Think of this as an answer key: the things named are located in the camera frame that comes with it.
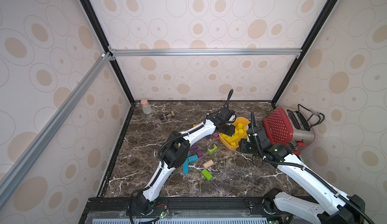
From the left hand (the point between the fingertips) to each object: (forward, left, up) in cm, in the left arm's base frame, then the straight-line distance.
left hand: (237, 130), depth 90 cm
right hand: (-11, -2, +5) cm, 12 cm away
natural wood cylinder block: (-17, +17, -9) cm, 26 cm away
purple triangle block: (-7, +26, -10) cm, 29 cm away
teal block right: (-13, +26, -11) cm, 31 cm away
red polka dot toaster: (-2, -29, +7) cm, 30 cm away
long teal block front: (-19, +30, -9) cm, 37 cm away
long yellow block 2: (-5, +2, -7) cm, 9 cm away
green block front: (-23, +19, -10) cm, 31 cm away
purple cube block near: (-11, +22, -9) cm, 27 cm away
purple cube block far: (+1, +12, -8) cm, 14 cm away
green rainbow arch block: (-10, +15, -8) cm, 20 cm away
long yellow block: (-1, +3, -8) cm, 9 cm away
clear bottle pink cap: (+23, +61, -6) cm, 66 cm away
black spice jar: (+17, +49, -9) cm, 53 cm away
